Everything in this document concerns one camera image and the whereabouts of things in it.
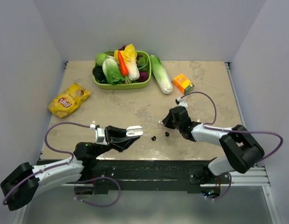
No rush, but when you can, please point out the yellow Lays chips bag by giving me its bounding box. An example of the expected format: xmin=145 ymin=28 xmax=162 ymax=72
xmin=47 ymin=83 xmax=91 ymax=118

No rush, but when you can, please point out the green white bok choy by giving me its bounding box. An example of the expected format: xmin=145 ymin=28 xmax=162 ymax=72
xmin=102 ymin=58 xmax=124 ymax=85

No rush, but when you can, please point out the white earbud charging case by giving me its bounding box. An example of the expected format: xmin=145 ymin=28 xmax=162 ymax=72
xmin=126 ymin=126 xmax=144 ymax=137

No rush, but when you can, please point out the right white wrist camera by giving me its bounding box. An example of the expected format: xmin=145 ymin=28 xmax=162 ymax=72
xmin=175 ymin=97 xmax=188 ymax=108

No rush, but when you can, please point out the green round vegetable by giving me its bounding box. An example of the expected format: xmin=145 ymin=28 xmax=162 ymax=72
xmin=95 ymin=53 xmax=109 ymax=66

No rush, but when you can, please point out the napa cabbage on table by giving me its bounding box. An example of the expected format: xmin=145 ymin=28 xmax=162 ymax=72
xmin=150 ymin=55 xmax=173 ymax=95

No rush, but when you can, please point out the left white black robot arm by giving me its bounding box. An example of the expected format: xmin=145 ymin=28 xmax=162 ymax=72
xmin=0 ymin=124 xmax=143 ymax=211

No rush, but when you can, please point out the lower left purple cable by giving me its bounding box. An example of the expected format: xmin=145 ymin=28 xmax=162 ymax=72
xmin=73 ymin=175 xmax=122 ymax=207

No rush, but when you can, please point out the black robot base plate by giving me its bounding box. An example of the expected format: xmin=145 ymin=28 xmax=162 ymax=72
xmin=37 ymin=158 xmax=229 ymax=195

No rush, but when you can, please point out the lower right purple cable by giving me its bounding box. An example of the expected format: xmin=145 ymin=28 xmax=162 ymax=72
xmin=204 ymin=174 xmax=232 ymax=201

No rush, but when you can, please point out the black round vegetable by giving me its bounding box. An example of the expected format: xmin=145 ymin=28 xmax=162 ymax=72
xmin=92 ymin=66 xmax=106 ymax=81

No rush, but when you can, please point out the dark green leafy vegetable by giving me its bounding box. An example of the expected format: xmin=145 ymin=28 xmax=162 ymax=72
xmin=137 ymin=56 xmax=149 ymax=71

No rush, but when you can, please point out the aluminium frame rail right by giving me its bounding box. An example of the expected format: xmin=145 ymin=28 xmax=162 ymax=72
xmin=224 ymin=62 xmax=252 ymax=131

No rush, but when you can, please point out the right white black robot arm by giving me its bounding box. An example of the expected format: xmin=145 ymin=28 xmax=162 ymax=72
xmin=162 ymin=106 xmax=264 ymax=183

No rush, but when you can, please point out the green plastic vegetable tray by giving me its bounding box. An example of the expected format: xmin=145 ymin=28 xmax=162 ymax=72
xmin=93 ymin=50 xmax=151 ymax=90

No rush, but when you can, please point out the orange toy carrot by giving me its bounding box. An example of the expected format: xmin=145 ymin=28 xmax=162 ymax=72
xmin=117 ymin=51 xmax=129 ymax=77

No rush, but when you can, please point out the orange juice carton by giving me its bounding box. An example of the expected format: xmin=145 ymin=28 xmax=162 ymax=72
xmin=172 ymin=74 xmax=194 ymax=95

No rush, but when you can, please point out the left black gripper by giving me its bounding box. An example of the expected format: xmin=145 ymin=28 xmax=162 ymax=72
xmin=92 ymin=126 xmax=139 ymax=158

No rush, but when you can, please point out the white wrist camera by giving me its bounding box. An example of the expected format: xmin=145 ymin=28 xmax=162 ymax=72
xmin=90 ymin=124 xmax=106 ymax=145
xmin=175 ymin=97 xmax=188 ymax=108

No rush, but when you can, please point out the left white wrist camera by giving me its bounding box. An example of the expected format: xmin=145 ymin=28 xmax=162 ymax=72
xmin=90 ymin=124 xmax=106 ymax=145

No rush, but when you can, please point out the purple onion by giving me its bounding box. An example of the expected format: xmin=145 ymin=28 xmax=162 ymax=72
xmin=137 ymin=71 xmax=149 ymax=83

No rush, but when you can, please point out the yellow white cabbage in tray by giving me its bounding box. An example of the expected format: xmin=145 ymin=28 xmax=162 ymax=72
xmin=114 ymin=44 xmax=140 ymax=81

